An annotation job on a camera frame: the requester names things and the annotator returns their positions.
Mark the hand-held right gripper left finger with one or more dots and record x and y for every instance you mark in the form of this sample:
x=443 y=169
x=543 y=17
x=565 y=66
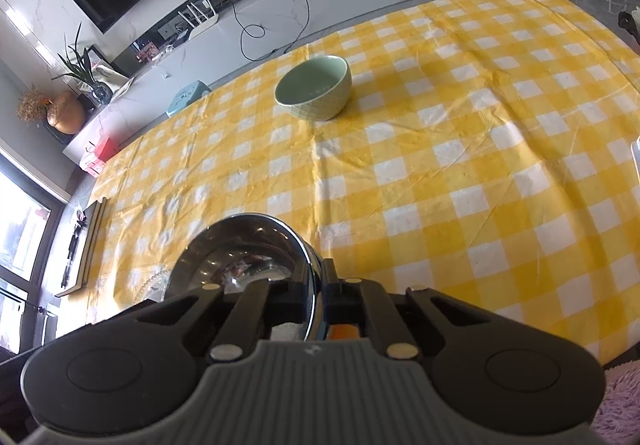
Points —
x=250 y=310

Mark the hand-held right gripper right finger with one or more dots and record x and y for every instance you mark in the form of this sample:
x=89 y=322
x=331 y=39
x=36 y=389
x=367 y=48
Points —
x=332 y=305

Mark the steel bowl with blue outside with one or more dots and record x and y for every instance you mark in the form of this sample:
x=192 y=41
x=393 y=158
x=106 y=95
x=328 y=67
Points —
x=240 y=245

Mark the clear patterned glass plate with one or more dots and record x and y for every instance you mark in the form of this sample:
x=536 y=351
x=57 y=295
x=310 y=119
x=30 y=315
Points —
x=152 y=285

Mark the green ceramic bowl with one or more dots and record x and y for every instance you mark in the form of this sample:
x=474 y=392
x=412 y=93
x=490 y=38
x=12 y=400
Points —
x=320 y=100

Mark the yellow checked tablecloth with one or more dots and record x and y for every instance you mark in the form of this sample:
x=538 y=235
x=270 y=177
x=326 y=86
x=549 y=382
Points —
x=425 y=185

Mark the red box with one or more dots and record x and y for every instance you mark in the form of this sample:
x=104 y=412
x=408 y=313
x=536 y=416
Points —
x=102 y=150

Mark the light blue stool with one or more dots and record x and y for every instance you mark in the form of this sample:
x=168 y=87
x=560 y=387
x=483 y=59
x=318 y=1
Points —
x=187 y=97

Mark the aloe plant in dark vase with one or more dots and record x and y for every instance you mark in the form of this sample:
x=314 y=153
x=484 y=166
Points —
x=102 y=92

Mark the copper vase with dried flowers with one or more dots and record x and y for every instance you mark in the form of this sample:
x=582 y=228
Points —
x=67 y=115

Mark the white router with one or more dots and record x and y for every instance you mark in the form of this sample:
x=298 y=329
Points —
x=202 y=22

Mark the purple fluffy rug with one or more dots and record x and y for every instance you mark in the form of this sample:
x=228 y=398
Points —
x=625 y=405

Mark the black bin with bags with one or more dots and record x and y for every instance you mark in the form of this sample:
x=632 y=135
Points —
x=629 y=22

